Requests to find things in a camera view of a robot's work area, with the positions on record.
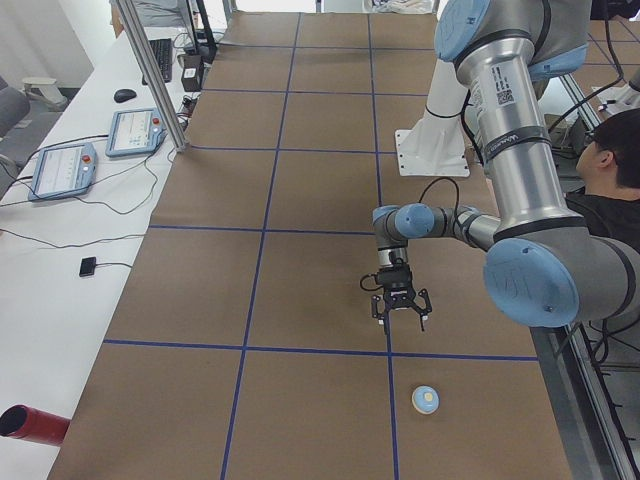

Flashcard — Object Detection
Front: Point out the red cylinder tube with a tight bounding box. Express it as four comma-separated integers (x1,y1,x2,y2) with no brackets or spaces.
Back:
1,405,70,447

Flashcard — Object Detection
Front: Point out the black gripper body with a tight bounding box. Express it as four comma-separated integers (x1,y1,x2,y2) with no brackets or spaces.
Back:
382,286,416,312

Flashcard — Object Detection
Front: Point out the blue bell with cream button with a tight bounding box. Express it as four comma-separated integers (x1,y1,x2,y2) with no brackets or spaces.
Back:
411,385,440,415

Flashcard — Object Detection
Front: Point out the black box with label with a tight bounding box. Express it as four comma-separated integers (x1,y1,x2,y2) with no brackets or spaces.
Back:
181,55,204,93

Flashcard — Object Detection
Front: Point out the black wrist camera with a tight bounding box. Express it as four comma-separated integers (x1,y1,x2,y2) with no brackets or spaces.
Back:
374,265,412,290

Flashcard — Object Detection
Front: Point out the black computer mouse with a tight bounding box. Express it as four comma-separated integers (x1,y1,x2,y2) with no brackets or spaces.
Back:
113,88,137,104

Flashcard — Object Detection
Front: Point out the black monitor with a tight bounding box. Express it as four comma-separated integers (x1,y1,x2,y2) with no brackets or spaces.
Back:
187,0,218,64

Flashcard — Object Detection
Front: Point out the small black puck device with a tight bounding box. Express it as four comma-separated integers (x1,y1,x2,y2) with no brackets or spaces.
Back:
79,256,97,278

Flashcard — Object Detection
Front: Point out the black keyboard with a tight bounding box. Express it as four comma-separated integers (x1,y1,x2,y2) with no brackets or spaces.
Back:
149,38,173,83

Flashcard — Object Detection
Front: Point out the far blue teach pendant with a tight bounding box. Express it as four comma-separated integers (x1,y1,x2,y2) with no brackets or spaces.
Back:
105,108,166,158

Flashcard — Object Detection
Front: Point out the blue teach pendant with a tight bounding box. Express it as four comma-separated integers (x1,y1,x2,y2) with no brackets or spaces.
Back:
28,143,97,202
105,108,166,158

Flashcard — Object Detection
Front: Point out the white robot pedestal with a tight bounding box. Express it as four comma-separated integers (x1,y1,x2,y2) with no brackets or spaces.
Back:
395,59,470,178

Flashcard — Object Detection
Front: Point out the person in black shirt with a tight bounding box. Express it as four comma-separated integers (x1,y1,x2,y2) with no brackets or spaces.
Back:
565,109,639,249

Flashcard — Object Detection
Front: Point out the aluminium frame post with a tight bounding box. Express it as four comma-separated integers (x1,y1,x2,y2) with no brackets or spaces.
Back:
114,0,188,152

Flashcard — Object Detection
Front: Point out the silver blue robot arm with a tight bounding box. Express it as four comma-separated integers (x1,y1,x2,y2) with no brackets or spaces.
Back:
371,1,639,328

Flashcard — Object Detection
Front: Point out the near blue teach pendant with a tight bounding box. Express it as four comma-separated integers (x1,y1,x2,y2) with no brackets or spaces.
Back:
28,143,97,202

